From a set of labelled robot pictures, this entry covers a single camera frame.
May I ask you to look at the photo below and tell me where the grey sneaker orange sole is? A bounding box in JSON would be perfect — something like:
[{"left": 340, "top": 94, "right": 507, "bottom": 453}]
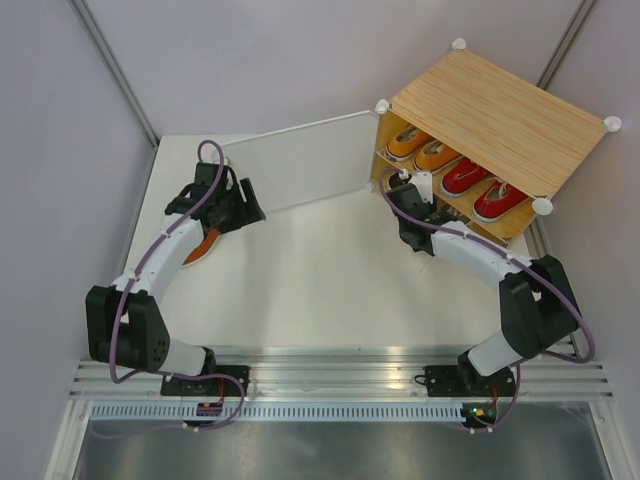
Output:
[{"left": 183, "top": 229, "right": 219, "bottom": 266}]

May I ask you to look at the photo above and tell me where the white cabinet door panel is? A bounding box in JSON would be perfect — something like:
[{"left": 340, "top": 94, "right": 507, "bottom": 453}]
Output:
[{"left": 223, "top": 111, "right": 378, "bottom": 213}]

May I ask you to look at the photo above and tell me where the red sneaker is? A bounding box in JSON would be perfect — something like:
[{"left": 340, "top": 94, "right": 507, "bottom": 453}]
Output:
[
  {"left": 440, "top": 157, "right": 492, "bottom": 198},
  {"left": 472, "top": 180, "right": 528, "bottom": 223}
]

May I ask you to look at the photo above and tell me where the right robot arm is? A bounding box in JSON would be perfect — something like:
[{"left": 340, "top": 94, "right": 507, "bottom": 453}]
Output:
[{"left": 382, "top": 182, "right": 581, "bottom": 396}]

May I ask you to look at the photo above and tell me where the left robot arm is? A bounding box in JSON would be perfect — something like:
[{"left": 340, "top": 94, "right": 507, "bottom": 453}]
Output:
[{"left": 85, "top": 163, "right": 266, "bottom": 396}]

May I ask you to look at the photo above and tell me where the wooden shoe cabinet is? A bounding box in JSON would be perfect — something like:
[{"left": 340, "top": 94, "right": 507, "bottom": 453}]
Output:
[{"left": 371, "top": 38, "right": 622, "bottom": 245}]

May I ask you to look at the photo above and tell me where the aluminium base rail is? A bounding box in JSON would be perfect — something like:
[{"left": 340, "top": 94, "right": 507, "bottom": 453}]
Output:
[{"left": 69, "top": 344, "right": 616, "bottom": 401}]

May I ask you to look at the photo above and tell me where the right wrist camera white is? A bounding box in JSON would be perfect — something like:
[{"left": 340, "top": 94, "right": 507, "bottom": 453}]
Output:
[{"left": 398, "top": 169, "right": 434, "bottom": 204}]

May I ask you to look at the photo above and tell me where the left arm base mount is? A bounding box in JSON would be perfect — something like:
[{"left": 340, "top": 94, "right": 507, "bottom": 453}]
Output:
[{"left": 160, "top": 365, "right": 251, "bottom": 398}]

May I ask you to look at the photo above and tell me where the white slotted cable duct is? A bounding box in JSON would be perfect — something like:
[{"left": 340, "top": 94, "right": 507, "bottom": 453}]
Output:
[{"left": 91, "top": 401, "right": 464, "bottom": 423}]

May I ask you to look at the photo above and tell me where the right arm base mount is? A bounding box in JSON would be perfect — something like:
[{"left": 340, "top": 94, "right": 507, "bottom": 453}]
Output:
[{"left": 413, "top": 365, "right": 517, "bottom": 398}]

